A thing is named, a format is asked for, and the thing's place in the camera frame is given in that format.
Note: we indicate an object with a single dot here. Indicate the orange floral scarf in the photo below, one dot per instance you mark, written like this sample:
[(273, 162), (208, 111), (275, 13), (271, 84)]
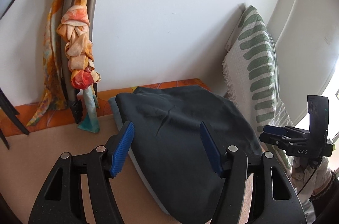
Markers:
[(53, 97)]

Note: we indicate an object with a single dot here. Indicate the black mini tripod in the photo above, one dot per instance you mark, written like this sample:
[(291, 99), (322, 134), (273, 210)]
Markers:
[(12, 113)]

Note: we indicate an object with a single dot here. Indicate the dark navy pants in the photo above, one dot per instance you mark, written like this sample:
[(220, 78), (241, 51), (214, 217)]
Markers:
[(168, 150)]

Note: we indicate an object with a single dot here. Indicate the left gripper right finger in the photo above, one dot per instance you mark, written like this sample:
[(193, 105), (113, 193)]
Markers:
[(214, 148)]

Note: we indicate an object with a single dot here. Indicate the green white patterned throw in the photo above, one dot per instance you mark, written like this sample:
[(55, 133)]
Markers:
[(250, 71)]

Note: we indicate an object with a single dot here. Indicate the white gloved right hand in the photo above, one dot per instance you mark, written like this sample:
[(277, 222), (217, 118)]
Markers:
[(309, 181)]

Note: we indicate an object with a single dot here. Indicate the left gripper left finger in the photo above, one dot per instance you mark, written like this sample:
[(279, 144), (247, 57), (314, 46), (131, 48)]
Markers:
[(117, 149)]

